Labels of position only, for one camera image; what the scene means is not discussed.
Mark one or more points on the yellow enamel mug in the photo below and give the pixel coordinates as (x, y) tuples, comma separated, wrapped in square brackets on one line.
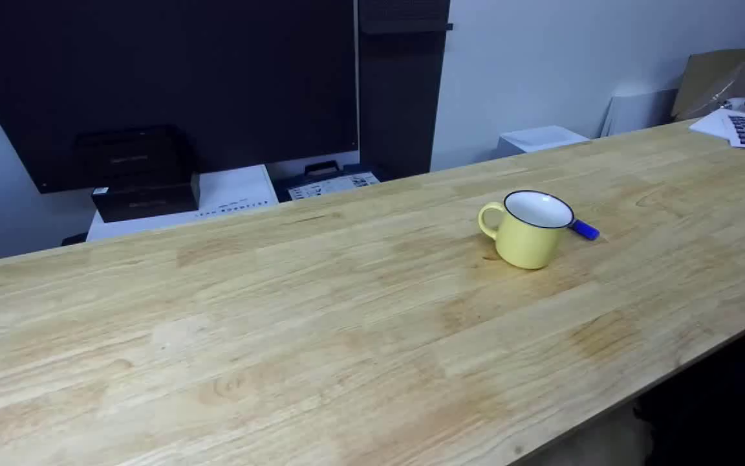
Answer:
[(529, 243)]

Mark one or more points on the blue marker pen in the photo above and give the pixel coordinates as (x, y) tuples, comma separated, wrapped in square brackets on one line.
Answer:
[(584, 231)]

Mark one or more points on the black case with label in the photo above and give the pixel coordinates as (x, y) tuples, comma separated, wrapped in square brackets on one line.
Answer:
[(330, 181)]

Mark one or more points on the tall dark cabinet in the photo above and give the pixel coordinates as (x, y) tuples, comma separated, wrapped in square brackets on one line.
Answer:
[(402, 85)]

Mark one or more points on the white plastic bin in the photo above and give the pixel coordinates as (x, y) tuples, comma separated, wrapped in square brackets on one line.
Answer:
[(540, 141)]

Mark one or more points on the black storage box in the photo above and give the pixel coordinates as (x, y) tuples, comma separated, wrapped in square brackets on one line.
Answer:
[(136, 172)]

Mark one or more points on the large black panel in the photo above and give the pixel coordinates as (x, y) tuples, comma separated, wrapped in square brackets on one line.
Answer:
[(174, 79)]

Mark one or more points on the white leaning board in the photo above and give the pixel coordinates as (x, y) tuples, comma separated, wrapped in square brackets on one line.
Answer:
[(640, 108)]

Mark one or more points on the white paper sheets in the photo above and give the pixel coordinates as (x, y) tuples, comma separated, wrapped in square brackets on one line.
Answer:
[(714, 125)]

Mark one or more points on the brown cardboard box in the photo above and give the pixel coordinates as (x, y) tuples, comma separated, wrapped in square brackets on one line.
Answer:
[(710, 79)]

